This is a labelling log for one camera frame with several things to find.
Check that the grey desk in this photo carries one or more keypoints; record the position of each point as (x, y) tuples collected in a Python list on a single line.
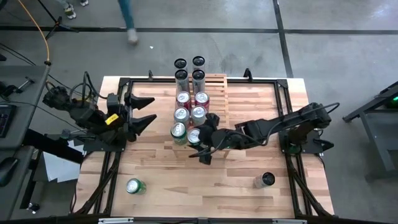
[(18, 193), (31, 74)]

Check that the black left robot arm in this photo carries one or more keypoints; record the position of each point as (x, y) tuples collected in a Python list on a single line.
[(84, 115)]

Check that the black desk support bar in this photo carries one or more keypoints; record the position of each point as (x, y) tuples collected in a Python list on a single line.
[(53, 147)]

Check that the silver metal bracket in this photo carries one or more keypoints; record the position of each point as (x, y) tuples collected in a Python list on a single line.
[(115, 220), (289, 221)]

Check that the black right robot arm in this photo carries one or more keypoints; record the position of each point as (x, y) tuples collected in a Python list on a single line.
[(280, 123)]

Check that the small black caster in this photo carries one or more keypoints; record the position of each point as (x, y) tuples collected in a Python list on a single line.
[(32, 207)]

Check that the grey cylindrical knob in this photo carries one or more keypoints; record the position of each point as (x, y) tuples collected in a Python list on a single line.
[(65, 133)]

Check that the black aluminium table frame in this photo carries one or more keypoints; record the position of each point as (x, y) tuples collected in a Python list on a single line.
[(248, 81)]

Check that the white and red can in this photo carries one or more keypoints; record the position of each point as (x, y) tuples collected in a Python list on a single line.
[(181, 114), (198, 113)]

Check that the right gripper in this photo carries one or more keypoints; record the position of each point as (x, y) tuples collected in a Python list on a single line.
[(224, 138)]

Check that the black clamp tool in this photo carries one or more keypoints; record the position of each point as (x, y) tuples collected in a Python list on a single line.
[(7, 89)]

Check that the wooden slatted shelf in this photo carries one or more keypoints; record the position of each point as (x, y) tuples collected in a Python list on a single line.
[(217, 102)]

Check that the black metal side stand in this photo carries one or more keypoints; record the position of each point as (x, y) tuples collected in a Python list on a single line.
[(382, 140)]

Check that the red Coca-Cola can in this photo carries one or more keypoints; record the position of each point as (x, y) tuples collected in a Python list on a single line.
[(202, 97), (183, 97)]

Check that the green Sprite can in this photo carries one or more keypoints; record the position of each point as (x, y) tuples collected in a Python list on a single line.
[(193, 136), (133, 186), (178, 132)]

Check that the white paper sheet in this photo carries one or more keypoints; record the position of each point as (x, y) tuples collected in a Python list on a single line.
[(59, 168)]

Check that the black tripod stand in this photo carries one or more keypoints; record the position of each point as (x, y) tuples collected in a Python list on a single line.
[(57, 23)]

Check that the black table clamp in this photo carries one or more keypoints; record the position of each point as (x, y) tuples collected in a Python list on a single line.
[(247, 73), (150, 74)]

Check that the person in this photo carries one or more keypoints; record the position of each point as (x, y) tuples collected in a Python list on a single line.
[(127, 15)]

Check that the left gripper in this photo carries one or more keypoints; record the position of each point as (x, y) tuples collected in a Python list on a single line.
[(119, 124)]

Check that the black keyboard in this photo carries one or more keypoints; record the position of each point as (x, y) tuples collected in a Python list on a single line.
[(6, 121)]

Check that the black computer mouse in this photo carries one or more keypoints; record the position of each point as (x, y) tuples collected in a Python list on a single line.
[(7, 169)]

